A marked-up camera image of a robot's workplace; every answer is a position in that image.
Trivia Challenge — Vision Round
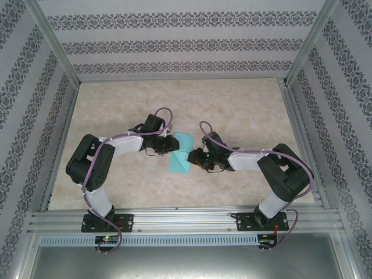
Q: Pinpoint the teal cloth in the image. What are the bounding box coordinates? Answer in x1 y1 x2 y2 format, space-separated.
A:
168 131 195 176

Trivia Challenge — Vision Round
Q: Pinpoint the grey sheet metal panel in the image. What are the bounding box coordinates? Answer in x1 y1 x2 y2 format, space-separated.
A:
17 245 355 279

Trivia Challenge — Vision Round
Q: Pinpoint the right controller board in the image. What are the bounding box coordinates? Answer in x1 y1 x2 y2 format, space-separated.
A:
257 234 278 248

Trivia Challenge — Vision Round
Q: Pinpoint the controller board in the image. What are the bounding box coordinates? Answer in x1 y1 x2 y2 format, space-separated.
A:
95 235 120 248
257 234 278 248

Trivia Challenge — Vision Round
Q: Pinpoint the left controller board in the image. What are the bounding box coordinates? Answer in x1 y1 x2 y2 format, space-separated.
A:
95 235 120 248

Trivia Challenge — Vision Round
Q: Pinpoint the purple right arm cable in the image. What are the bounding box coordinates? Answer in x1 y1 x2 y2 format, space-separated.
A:
199 121 315 251

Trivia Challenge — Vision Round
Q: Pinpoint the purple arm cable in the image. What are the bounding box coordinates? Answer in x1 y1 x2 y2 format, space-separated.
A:
199 121 315 251
81 107 176 255

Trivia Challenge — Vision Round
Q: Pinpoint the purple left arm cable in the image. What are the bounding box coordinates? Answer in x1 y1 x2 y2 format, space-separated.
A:
81 107 176 255

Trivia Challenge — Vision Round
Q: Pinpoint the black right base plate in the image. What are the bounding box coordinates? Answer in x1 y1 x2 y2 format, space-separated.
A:
235 212 290 233

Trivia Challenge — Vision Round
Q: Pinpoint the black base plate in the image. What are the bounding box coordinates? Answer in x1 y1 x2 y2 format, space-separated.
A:
235 212 290 233
81 213 135 233

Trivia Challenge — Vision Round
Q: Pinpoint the aluminium mounting rail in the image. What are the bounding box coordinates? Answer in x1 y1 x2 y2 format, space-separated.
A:
27 205 345 233

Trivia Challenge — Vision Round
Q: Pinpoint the slotted grey cable duct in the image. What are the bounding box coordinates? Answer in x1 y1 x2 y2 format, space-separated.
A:
39 234 259 247

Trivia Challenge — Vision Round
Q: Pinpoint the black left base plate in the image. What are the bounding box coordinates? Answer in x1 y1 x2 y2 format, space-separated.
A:
81 213 135 233

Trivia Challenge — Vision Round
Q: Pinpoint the aluminium frame post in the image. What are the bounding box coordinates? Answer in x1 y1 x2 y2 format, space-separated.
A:
27 0 81 85
286 0 339 85

